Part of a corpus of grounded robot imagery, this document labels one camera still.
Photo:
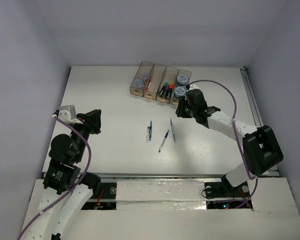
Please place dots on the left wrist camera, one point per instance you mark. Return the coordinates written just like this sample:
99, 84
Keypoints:
67, 114

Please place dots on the grey blue pen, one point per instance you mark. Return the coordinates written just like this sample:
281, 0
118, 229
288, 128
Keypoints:
172, 130

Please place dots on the blue capped pen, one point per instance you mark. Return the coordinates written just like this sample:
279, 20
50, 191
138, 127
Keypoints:
151, 126

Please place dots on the right aluminium rail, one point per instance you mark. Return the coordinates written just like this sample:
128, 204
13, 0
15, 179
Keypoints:
257, 117

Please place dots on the paperclip jar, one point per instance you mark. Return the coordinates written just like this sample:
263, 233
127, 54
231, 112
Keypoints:
144, 76
138, 83

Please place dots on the pink gel pen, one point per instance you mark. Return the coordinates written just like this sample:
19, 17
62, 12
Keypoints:
149, 84

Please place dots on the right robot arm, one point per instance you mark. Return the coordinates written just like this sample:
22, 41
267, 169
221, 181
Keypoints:
235, 130

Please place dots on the clear blue pen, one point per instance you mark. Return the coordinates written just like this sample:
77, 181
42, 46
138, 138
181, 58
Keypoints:
147, 134

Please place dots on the foil covered front board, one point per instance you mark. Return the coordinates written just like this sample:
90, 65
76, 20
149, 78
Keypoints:
160, 195

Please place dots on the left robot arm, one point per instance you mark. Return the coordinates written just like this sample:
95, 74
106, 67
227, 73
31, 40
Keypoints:
67, 184

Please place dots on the orange highlighter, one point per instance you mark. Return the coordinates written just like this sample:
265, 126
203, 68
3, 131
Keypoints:
170, 90

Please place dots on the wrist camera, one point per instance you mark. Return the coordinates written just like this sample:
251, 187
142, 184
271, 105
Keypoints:
190, 87
67, 114

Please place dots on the blue ballpoint pen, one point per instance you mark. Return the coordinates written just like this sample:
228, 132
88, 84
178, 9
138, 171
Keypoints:
163, 141

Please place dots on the purple highlighter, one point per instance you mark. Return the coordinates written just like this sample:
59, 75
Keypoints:
166, 89

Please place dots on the green highlighter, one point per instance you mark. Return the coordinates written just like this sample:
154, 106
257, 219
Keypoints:
162, 89

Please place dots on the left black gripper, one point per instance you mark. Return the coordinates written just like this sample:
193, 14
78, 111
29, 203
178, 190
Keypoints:
85, 123

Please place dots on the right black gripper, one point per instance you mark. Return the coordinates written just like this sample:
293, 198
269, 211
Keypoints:
180, 110

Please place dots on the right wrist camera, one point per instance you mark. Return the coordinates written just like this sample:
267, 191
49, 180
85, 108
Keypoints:
190, 87

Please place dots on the clear drawer bin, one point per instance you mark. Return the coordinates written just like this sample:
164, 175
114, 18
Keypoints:
145, 66
173, 100
156, 73
170, 77

